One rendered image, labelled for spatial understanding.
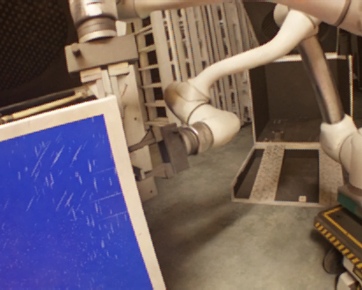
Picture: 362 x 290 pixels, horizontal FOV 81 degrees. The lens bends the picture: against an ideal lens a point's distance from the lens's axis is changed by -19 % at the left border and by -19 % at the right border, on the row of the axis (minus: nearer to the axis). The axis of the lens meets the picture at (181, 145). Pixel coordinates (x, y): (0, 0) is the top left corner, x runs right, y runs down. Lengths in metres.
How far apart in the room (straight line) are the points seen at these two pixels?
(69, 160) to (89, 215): 0.10
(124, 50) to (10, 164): 0.28
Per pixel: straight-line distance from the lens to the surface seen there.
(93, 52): 0.47
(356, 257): 1.01
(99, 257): 0.51
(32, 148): 0.42
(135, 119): 1.93
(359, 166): 1.04
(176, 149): 0.68
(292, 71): 3.31
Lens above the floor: 0.98
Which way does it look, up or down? 17 degrees down
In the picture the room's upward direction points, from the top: 9 degrees counter-clockwise
